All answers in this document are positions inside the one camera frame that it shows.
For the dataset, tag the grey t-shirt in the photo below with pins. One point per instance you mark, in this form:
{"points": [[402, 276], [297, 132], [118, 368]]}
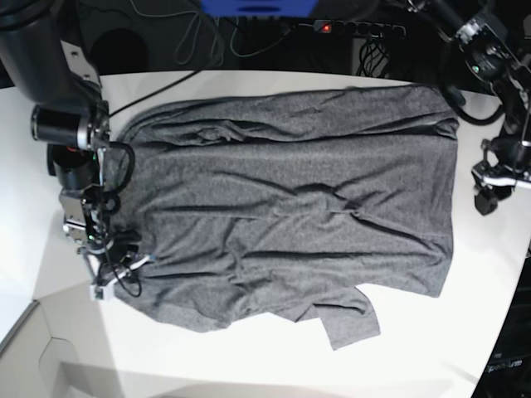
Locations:
{"points": [[287, 204]]}

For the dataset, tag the blue box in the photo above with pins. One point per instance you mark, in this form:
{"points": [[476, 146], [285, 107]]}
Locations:
{"points": [[258, 8]]}

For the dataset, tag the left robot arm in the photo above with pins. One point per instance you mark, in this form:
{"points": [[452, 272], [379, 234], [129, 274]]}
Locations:
{"points": [[493, 57]]}

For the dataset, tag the black power strip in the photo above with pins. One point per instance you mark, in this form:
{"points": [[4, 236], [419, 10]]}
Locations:
{"points": [[360, 29]]}

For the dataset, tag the white chair at table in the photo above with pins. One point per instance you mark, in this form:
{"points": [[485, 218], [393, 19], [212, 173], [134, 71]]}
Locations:
{"points": [[38, 360]]}

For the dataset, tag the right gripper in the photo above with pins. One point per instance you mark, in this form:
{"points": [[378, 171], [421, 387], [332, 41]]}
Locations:
{"points": [[114, 269]]}

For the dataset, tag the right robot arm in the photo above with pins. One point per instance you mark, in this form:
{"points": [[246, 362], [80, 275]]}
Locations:
{"points": [[72, 118]]}

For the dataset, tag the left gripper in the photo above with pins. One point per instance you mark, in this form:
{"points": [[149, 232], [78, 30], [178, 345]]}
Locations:
{"points": [[505, 163]]}

